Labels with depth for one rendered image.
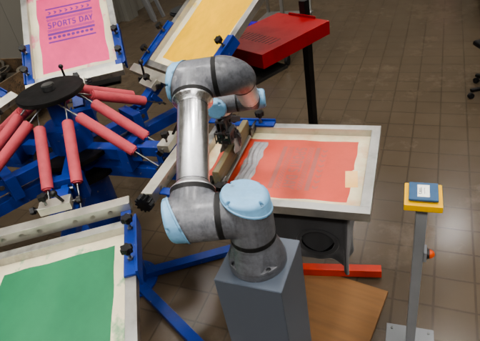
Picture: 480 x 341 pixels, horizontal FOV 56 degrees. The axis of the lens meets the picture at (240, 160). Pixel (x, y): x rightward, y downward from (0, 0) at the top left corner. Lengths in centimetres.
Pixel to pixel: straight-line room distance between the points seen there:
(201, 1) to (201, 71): 163
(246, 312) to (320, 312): 134
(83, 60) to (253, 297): 215
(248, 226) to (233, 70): 45
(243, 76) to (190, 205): 42
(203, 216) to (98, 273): 72
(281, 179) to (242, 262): 78
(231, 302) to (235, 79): 60
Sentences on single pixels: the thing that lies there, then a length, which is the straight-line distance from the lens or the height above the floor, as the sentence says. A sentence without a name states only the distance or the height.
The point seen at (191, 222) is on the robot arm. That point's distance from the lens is 105.
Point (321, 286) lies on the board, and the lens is 265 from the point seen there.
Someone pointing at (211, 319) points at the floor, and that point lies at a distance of 263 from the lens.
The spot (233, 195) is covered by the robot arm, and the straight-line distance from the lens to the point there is 104.
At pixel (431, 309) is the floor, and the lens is 263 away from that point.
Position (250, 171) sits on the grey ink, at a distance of 191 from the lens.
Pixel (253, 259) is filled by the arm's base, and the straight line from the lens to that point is 111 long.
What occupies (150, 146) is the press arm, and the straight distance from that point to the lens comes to 209.
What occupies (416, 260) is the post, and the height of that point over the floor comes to 62.
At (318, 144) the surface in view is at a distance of 203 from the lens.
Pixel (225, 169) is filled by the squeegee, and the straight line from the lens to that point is 184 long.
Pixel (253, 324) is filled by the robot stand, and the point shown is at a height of 104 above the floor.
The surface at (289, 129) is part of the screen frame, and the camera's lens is 211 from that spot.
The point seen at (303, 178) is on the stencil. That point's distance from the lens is 184.
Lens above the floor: 207
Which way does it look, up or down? 34 degrees down
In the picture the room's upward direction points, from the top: 11 degrees counter-clockwise
